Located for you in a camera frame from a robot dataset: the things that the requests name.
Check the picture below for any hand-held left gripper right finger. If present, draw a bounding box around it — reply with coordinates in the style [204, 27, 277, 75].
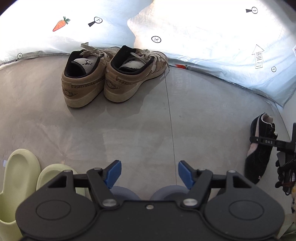
[179, 160, 251, 208]

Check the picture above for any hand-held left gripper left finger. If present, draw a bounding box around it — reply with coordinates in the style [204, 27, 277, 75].
[47, 160, 122, 208]

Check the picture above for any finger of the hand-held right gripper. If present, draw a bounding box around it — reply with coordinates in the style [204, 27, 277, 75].
[250, 136, 296, 151]

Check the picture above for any black suede sneaker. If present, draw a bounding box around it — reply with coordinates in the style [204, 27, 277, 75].
[245, 113, 294, 195]

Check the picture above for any grey slide sandal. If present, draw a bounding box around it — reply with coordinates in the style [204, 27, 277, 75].
[150, 185, 190, 202]
[111, 185, 140, 202]

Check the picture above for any green slide sandal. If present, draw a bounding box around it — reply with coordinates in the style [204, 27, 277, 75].
[36, 164, 88, 197]
[0, 149, 41, 241]

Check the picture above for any tan suede sneaker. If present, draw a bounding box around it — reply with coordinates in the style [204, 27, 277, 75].
[61, 43, 109, 108]
[103, 45, 169, 102]

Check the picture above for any white printed sheet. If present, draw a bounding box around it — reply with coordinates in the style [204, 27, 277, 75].
[0, 0, 296, 108]

